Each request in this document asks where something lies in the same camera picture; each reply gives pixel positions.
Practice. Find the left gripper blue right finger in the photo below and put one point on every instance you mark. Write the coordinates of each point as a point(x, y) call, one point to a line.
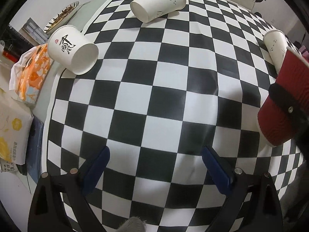
point(250, 197)

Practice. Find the red ribbed paper cup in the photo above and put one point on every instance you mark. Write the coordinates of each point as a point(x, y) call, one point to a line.
point(293, 76)

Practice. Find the orange tissue pack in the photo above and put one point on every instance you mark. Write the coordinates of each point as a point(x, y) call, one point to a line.
point(28, 74)

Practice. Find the white paper cup back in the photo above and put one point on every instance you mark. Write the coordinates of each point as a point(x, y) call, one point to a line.
point(148, 10)

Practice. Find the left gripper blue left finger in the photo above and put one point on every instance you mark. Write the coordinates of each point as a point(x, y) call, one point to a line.
point(47, 211)

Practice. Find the white cup with bamboo print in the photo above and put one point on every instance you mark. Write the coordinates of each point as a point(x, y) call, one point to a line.
point(276, 44)

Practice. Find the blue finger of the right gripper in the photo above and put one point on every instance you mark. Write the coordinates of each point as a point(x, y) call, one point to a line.
point(292, 118)

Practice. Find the patterned snack bowl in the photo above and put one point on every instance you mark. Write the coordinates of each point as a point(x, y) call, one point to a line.
point(60, 17)

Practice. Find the black cylindrical bottle box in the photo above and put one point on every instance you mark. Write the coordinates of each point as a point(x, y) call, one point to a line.
point(14, 44)

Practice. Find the yellow snack bag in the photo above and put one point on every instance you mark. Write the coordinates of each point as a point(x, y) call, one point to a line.
point(16, 120)

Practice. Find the white cup with calligraphy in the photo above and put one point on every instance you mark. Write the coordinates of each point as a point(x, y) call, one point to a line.
point(70, 48)

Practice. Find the black white checkered tablecloth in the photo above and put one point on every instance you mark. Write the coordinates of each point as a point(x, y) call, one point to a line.
point(158, 93)

